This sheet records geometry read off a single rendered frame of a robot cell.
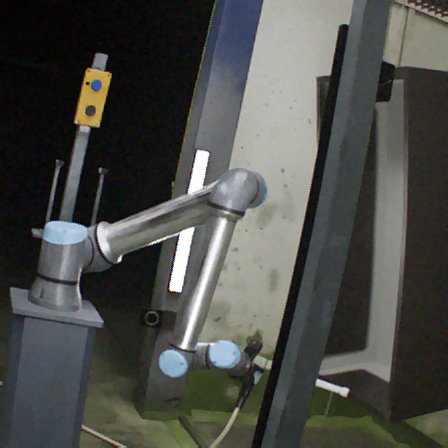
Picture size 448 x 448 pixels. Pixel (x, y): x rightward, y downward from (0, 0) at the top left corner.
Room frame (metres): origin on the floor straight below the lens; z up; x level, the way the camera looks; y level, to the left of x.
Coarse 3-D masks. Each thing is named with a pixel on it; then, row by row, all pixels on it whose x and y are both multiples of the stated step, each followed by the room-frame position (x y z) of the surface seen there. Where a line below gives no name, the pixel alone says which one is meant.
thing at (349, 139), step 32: (384, 0) 1.03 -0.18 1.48; (352, 32) 1.05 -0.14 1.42; (384, 32) 1.04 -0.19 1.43; (352, 64) 1.03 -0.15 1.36; (352, 96) 1.02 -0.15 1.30; (352, 128) 1.03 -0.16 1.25; (352, 160) 1.03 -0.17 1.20; (320, 192) 1.06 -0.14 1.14; (352, 192) 1.03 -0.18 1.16; (320, 224) 1.04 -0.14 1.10; (352, 224) 1.04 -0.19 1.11; (320, 256) 1.02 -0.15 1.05; (320, 288) 1.02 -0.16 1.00; (320, 320) 1.03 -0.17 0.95; (288, 352) 1.05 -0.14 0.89; (320, 352) 1.03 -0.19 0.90; (288, 384) 1.03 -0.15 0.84; (288, 416) 1.02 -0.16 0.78
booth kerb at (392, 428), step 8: (376, 416) 3.36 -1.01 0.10; (376, 424) 3.34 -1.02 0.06; (384, 424) 3.28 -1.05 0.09; (392, 424) 3.21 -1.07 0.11; (400, 424) 3.15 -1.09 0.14; (408, 424) 3.09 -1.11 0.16; (392, 432) 3.19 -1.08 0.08; (400, 432) 3.14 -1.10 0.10; (408, 432) 3.08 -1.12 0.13; (416, 432) 3.02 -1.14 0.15; (424, 432) 2.98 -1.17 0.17; (400, 440) 3.12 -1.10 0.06; (408, 440) 3.06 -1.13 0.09; (416, 440) 3.01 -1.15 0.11; (424, 440) 2.95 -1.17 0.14; (432, 440) 2.90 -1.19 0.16
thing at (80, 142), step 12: (96, 60) 2.97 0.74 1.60; (84, 132) 2.98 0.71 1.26; (84, 144) 2.99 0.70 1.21; (72, 156) 2.97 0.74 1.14; (84, 156) 2.99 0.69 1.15; (72, 168) 2.97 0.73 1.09; (72, 180) 2.98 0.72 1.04; (72, 192) 2.98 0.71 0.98; (72, 204) 2.99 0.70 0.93; (60, 216) 2.97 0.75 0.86; (72, 216) 2.99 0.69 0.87
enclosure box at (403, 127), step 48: (432, 96) 2.06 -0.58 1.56; (384, 144) 2.71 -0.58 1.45; (432, 144) 2.07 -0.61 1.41; (384, 192) 2.73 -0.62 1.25; (432, 192) 2.09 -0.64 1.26; (384, 240) 2.75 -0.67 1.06; (432, 240) 2.10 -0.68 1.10; (384, 288) 2.75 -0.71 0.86; (432, 288) 2.12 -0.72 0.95; (336, 336) 2.70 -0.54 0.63; (384, 336) 2.74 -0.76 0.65; (432, 336) 2.14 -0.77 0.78; (336, 384) 2.45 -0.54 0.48; (384, 384) 2.49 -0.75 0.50; (432, 384) 2.17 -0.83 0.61
